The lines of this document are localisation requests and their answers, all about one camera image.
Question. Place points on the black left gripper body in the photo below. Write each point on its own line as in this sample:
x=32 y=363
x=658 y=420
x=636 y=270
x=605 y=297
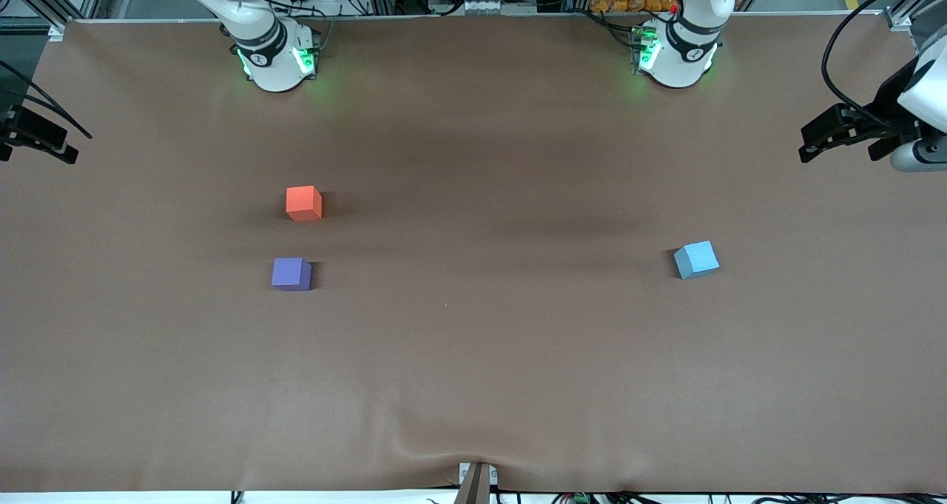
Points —
x=885 y=107

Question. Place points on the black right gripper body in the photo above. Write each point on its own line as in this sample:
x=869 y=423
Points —
x=29 y=132

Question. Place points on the blue foam block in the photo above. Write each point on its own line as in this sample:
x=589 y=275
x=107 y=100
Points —
x=696 y=259

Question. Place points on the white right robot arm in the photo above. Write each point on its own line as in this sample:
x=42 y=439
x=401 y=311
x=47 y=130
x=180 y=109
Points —
x=266 y=45

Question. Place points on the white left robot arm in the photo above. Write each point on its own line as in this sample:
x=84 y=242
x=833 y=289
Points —
x=684 y=45

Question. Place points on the orange foam block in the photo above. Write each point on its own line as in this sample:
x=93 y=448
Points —
x=304 y=203

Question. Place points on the purple foam block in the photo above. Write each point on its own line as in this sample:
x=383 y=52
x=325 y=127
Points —
x=291 y=274

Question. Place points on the white terminal block row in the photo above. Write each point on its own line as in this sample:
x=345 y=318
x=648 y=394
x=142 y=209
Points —
x=482 y=5

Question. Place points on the brown table cover mat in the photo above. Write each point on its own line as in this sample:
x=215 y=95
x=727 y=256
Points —
x=473 y=356

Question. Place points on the brown camera mount bracket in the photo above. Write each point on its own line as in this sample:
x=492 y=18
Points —
x=473 y=485

